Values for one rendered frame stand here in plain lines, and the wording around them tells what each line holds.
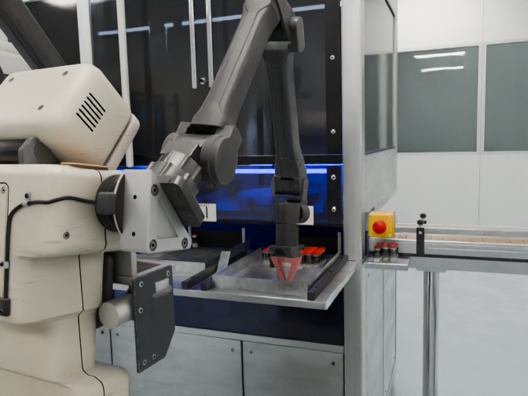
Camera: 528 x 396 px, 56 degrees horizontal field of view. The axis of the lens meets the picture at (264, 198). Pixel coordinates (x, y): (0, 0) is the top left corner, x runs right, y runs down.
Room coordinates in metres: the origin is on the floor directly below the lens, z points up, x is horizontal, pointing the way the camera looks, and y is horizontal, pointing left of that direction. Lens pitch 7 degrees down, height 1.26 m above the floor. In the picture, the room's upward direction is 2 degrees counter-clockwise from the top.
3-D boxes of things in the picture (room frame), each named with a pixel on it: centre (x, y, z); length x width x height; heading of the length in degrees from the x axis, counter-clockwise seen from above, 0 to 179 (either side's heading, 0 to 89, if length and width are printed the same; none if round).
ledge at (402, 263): (1.54, -0.39, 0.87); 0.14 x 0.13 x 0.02; 159
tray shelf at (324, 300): (1.48, 0.10, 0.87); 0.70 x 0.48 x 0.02; 69
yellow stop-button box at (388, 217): (1.51, -0.36, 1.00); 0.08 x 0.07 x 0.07; 159
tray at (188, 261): (1.61, 0.24, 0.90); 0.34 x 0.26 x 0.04; 159
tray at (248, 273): (1.38, -0.04, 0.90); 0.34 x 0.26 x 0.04; 158
